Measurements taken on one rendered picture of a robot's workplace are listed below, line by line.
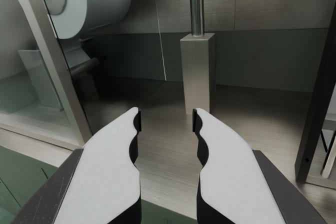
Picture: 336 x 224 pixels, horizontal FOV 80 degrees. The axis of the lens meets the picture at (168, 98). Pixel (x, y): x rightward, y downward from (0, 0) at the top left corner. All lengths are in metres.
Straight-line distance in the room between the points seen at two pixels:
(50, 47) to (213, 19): 0.60
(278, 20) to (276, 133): 0.40
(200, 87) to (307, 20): 0.42
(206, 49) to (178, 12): 0.34
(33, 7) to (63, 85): 0.18
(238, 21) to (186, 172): 0.58
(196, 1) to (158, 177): 0.49
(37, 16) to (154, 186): 0.45
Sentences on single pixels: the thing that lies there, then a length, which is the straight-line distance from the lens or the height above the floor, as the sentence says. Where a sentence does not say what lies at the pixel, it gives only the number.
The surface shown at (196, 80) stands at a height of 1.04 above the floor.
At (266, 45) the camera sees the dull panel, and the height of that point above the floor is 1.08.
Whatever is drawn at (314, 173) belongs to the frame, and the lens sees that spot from 0.56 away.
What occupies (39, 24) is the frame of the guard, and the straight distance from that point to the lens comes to 0.53.
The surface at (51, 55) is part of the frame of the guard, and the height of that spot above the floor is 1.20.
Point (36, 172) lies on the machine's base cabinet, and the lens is 0.94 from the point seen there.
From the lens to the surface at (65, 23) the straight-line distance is 0.59.
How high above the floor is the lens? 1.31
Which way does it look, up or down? 28 degrees down
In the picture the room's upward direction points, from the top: 7 degrees counter-clockwise
